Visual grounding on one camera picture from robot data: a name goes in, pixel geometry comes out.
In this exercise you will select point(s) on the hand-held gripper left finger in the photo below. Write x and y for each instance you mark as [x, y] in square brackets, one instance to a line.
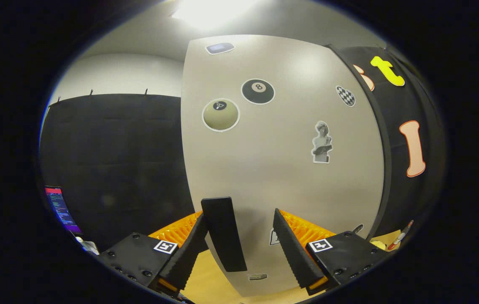
[188, 253]

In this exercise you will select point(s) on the grey shoe cabinet door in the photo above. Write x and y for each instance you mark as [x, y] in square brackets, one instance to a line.
[281, 169]

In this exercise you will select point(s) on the computer monitor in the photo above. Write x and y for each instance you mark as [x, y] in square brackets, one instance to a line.
[62, 209]

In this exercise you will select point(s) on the black backdrop cloth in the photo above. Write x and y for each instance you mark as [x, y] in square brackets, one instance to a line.
[117, 160]

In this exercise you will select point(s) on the small white object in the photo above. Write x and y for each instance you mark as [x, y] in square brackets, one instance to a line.
[89, 247]

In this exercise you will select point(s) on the white red-tipped pen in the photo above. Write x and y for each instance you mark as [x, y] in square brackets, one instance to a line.
[399, 237]

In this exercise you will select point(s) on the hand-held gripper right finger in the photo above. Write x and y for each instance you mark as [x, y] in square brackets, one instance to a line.
[292, 249]

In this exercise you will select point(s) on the yellow plush toy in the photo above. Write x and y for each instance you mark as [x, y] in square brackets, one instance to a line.
[378, 244]

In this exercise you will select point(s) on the dark grey shoe cabinet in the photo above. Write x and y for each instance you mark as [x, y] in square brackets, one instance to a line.
[387, 177]

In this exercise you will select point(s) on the large ceiling light panel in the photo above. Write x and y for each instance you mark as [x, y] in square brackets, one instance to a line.
[214, 12]

